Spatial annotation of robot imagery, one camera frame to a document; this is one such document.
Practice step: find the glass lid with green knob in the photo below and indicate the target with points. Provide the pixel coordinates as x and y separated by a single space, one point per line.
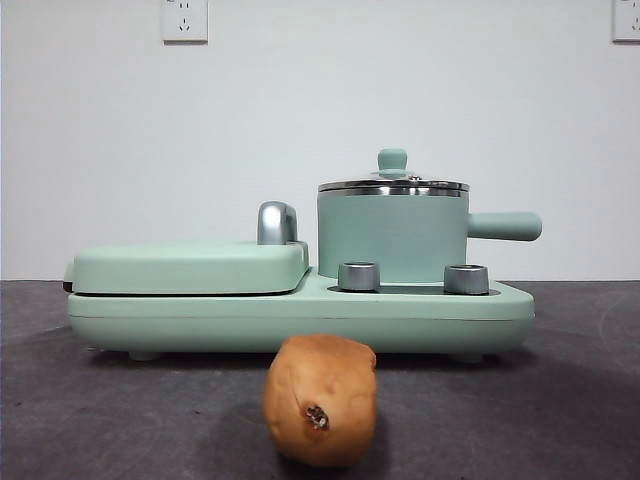
394 160

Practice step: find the brown potato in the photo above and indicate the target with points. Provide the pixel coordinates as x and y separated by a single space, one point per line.
320 395

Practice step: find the silver control knob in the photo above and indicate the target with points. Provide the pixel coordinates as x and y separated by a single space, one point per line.
466 279
359 276

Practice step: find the green breakfast machine base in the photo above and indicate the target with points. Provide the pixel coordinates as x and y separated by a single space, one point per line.
300 320

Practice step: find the green grill cover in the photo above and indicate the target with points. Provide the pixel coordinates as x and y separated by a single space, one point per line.
185 267

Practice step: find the white wall socket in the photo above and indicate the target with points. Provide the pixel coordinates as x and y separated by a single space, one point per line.
627 20
184 22

